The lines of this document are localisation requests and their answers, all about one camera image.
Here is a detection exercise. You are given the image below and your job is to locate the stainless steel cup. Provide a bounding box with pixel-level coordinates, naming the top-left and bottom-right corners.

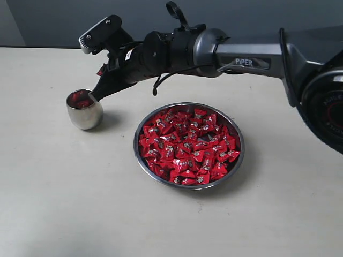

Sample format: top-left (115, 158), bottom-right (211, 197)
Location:
top-left (66, 89), bottom-right (103, 130)

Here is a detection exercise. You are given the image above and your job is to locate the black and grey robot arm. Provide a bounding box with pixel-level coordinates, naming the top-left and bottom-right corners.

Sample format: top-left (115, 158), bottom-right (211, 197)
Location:
top-left (92, 26), bottom-right (342, 152)

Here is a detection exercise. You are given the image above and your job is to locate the round stainless steel plate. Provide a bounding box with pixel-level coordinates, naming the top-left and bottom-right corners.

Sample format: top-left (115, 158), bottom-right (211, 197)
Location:
top-left (133, 102), bottom-right (245, 191)

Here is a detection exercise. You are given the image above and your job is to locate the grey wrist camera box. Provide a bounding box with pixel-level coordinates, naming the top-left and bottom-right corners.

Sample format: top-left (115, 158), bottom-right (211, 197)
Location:
top-left (78, 15), bottom-right (133, 56)

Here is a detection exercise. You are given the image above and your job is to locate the pile of red wrapped candies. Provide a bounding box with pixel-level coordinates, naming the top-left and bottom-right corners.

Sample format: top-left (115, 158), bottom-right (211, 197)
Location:
top-left (138, 108), bottom-right (241, 186)

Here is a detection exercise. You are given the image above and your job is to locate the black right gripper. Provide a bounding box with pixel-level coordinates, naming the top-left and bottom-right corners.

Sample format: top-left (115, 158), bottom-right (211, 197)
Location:
top-left (91, 45), bottom-right (170, 102)

